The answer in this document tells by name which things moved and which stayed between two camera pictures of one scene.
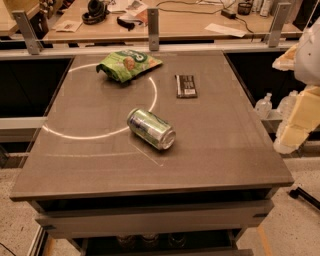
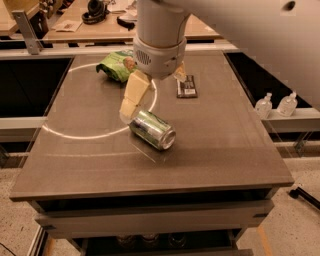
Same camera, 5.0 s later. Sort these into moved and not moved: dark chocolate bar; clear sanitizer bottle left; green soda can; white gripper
Moved: white gripper
Not moved: clear sanitizer bottle left; dark chocolate bar; green soda can
